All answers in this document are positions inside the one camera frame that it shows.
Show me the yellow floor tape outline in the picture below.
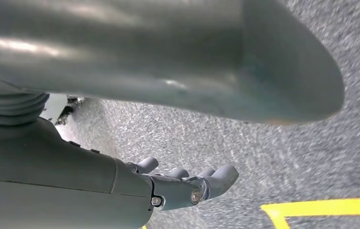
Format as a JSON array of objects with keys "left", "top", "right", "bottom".
[{"left": 260, "top": 196, "right": 360, "bottom": 229}]

